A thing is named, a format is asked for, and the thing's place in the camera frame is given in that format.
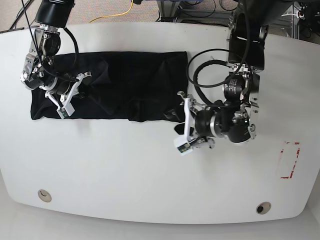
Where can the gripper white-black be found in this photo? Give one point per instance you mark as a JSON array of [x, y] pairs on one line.
[[189, 138], [61, 92]]

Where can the black t-shirt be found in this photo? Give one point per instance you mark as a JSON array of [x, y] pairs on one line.
[[135, 86]]

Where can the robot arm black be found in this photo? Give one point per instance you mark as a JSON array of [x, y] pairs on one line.
[[38, 71], [235, 117]]

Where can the left table grommet hole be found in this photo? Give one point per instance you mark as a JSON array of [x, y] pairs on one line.
[[44, 195]]

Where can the table grommet hole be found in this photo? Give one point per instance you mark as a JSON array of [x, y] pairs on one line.
[[263, 208], [44, 195]]

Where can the red tape rectangle marking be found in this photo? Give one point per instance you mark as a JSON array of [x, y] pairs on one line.
[[288, 158]]

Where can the right table grommet hole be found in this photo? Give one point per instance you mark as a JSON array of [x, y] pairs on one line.
[[263, 208]]

